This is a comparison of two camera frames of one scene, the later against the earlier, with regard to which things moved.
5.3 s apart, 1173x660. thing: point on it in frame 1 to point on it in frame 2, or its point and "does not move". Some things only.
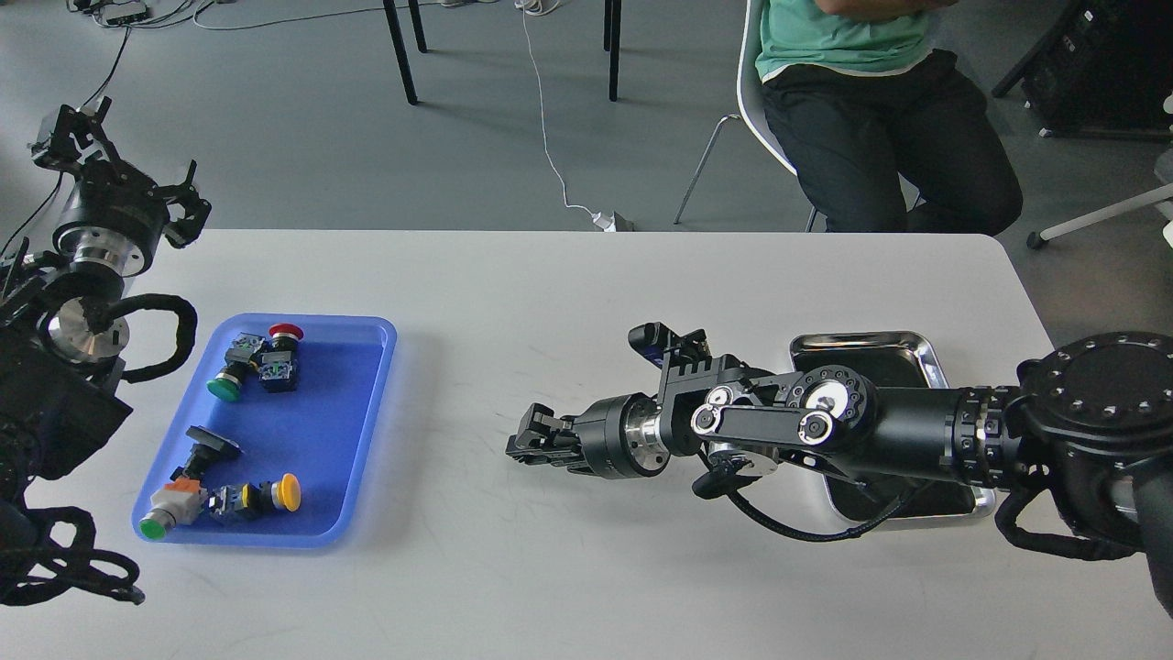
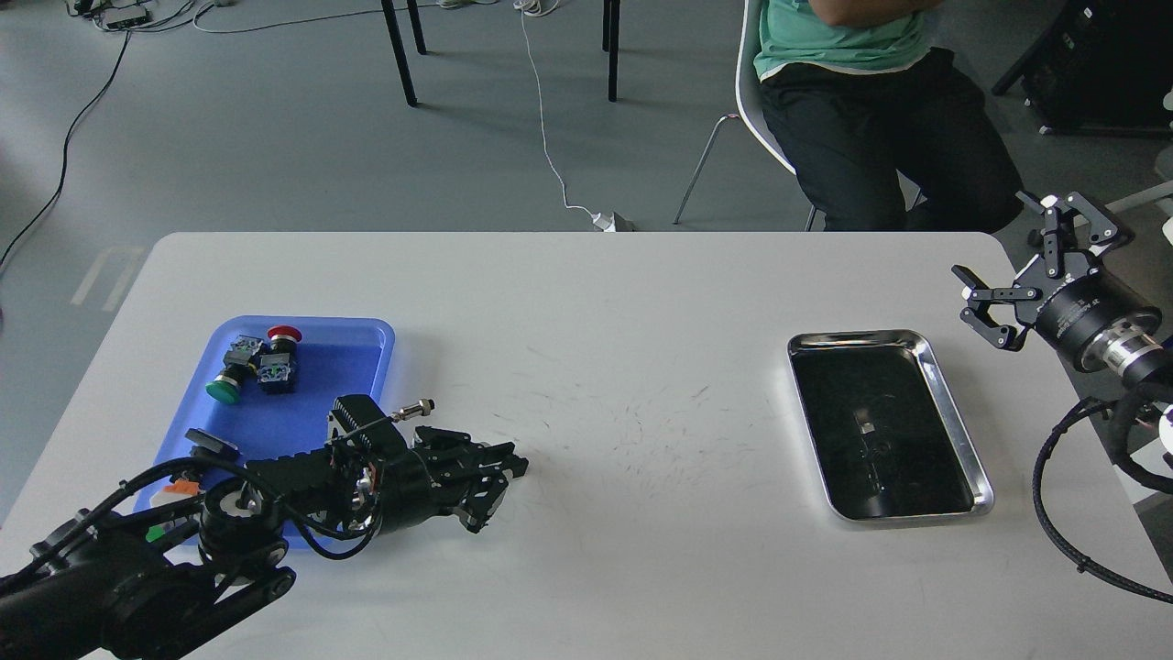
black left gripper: (117, 215) to (444, 471)
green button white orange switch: (178, 502) does not move
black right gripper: (622, 437) to (1070, 309)
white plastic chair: (750, 98) does not move
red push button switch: (279, 369) does not move
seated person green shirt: (858, 100) does not move
